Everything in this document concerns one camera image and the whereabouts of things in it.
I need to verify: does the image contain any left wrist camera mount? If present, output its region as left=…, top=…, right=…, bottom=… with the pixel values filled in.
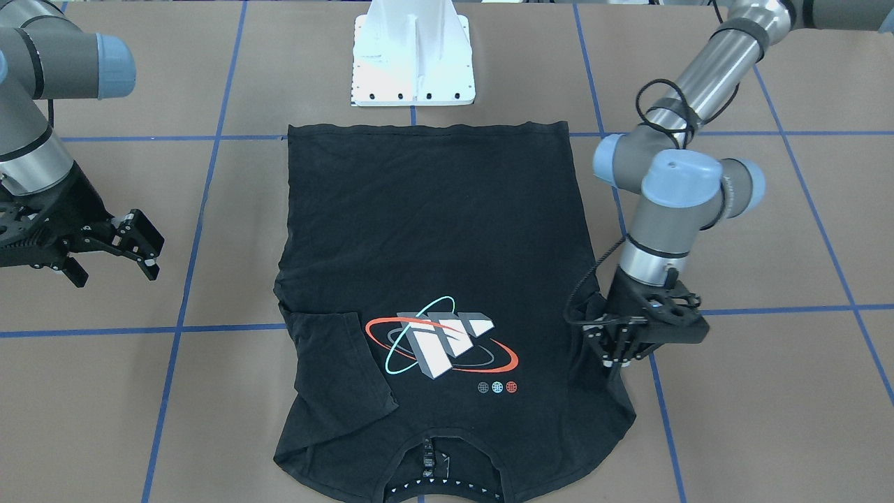
left=644, top=281, right=710, bottom=344

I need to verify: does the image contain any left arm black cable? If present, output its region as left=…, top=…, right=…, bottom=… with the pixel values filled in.
left=562, top=78, right=699, bottom=329

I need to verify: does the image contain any white pedestal column base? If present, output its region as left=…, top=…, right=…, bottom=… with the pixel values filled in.
left=351, top=1, right=476, bottom=106

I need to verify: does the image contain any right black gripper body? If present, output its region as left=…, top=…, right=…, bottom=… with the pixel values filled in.
left=1, top=171, right=116, bottom=267

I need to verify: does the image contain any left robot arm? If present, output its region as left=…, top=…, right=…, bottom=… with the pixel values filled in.
left=581, top=1, right=892, bottom=379

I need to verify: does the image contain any black graphic t-shirt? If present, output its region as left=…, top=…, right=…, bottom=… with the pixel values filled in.
left=273, top=122, right=636, bottom=502

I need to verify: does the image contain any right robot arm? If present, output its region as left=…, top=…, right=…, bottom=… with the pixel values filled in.
left=1, top=1, right=165, bottom=287

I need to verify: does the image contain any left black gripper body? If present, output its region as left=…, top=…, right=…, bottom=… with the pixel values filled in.
left=590, top=267, right=671, bottom=364

